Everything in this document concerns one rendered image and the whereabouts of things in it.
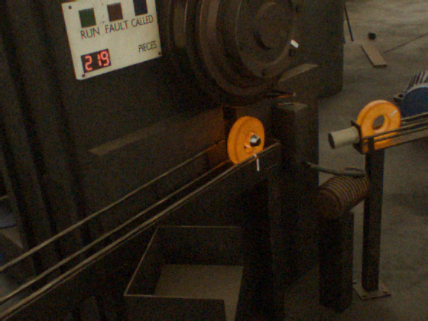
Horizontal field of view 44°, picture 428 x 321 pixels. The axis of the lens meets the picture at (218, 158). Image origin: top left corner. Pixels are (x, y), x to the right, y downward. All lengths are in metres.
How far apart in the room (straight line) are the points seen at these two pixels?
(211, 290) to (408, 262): 1.30
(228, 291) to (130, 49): 0.66
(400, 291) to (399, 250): 0.29
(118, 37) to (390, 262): 1.54
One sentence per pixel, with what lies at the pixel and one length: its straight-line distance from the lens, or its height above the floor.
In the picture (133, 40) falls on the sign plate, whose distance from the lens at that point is 1.42.
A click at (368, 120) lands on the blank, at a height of 0.73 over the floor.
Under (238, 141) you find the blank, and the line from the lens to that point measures 1.59.
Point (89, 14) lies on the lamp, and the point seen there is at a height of 1.21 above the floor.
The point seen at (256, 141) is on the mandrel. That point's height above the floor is 0.77.
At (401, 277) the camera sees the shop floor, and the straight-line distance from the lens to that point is 2.33.
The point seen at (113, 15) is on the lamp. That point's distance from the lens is 1.38.
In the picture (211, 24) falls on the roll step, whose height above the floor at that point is 1.15.
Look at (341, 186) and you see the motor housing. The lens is 1.85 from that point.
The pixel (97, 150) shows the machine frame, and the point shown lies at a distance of 1.40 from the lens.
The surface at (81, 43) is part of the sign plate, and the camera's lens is 1.34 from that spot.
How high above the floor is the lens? 1.38
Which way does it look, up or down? 24 degrees down
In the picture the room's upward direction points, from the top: 5 degrees counter-clockwise
